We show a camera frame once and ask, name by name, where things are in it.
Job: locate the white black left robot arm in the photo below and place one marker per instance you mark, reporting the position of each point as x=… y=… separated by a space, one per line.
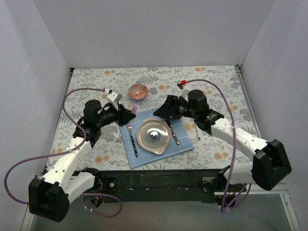
x=60 y=163

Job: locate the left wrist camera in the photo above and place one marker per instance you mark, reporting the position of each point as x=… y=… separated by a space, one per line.
x=113 y=97

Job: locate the white green-tipped marker pen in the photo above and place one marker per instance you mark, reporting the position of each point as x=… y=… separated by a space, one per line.
x=197 y=133

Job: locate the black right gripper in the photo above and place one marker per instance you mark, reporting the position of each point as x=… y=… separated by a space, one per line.
x=172 y=109

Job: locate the silver fork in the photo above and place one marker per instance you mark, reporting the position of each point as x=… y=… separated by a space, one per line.
x=129 y=128

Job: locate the floral patterned tablecloth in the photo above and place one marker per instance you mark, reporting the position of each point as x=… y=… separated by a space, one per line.
x=221 y=85

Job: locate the silver patterned knife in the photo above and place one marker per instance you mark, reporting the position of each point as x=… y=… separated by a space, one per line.
x=172 y=132

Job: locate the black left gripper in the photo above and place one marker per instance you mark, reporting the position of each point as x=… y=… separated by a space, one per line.
x=121 y=114

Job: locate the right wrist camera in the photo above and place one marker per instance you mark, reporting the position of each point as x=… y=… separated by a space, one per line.
x=184 y=90

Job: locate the cream grey plate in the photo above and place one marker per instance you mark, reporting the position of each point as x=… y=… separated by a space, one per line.
x=153 y=136

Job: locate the red patterned bowl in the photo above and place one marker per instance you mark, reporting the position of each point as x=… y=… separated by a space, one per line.
x=138 y=92

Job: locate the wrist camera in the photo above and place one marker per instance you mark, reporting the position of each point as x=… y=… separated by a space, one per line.
x=184 y=90
x=113 y=97

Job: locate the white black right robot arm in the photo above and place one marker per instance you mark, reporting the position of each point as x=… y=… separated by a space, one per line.
x=270 y=163

